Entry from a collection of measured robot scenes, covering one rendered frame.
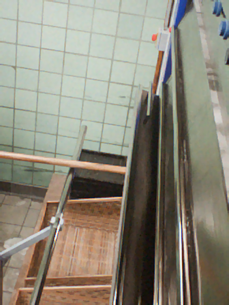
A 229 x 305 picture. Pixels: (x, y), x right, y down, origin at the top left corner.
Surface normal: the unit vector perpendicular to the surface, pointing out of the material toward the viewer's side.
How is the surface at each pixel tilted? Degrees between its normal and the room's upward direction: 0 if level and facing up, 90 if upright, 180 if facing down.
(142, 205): 13
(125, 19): 90
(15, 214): 0
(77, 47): 90
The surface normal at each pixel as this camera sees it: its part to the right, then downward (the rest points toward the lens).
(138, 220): 0.35, -0.78
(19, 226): 0.14, -0.83
